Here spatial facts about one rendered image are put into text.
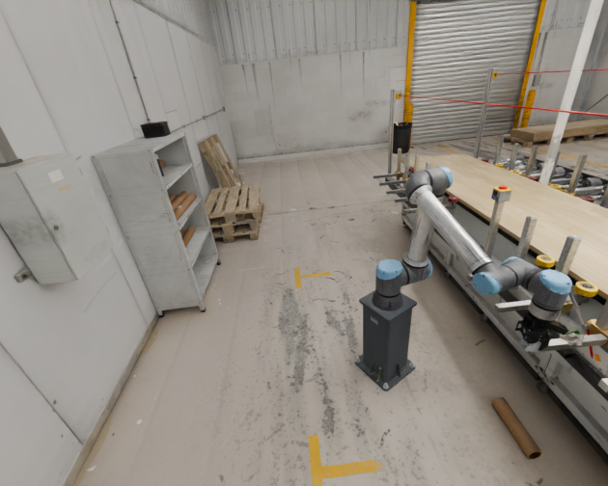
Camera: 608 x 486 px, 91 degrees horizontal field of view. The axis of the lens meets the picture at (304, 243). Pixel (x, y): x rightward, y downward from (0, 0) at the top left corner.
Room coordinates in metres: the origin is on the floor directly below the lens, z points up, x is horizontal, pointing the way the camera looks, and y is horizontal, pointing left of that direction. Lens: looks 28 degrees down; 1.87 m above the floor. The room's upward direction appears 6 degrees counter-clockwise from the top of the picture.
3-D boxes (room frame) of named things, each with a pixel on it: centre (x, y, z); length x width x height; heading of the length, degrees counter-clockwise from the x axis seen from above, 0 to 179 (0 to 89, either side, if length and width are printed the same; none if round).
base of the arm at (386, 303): (1.47, -0.49, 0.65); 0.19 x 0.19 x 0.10
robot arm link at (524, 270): (0.92, -0.82, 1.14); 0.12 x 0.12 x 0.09; 16
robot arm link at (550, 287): (0.81, -0.86, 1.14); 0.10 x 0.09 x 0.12; 16
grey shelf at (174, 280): (2.73, 1.26, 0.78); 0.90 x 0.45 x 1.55; 1
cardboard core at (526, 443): (0.94, -1.08, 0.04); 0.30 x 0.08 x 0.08; 0
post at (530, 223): (1.35, -1.19, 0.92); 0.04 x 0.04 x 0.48; 0
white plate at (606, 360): (0.88, -1.17, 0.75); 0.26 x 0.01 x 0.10; 0
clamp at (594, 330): (0.83, -1.19, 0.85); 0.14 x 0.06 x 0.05; 0
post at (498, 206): (1.62, -1.18, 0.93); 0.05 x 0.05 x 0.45; 0
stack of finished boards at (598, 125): (7.47, -6.80, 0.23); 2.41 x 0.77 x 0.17; 93
